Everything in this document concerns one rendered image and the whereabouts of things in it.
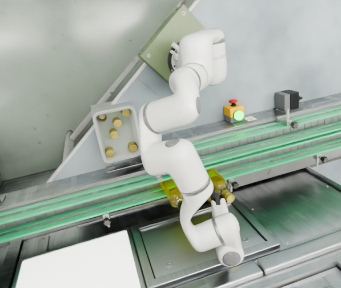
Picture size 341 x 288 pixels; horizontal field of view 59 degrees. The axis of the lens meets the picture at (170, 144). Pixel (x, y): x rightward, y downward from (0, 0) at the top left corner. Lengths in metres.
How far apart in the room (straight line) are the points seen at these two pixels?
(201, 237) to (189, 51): 0.50
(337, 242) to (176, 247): 0.54
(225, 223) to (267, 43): 0.95
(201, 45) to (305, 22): 0.86
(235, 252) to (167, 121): 0.40
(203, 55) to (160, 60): 0.40
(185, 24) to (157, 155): 0.67
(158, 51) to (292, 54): 0.69
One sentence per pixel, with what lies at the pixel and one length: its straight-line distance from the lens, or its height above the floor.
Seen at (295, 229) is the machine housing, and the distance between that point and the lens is 1.27.
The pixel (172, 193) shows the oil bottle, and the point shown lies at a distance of 1.16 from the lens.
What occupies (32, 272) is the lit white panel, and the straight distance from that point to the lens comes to 1.27.
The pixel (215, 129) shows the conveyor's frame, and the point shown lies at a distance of 1.37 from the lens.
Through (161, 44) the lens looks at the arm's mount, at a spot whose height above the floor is 0.84.
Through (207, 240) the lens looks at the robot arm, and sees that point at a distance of 0.85.
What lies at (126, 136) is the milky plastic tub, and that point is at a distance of 1.35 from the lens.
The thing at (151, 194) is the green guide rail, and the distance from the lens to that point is 1.30.
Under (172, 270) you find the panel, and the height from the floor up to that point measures 1.27.
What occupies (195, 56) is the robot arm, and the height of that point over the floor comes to 1.23.
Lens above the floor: 2.04
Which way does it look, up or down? 65 degrees down
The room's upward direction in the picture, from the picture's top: 139 degrees clockwise
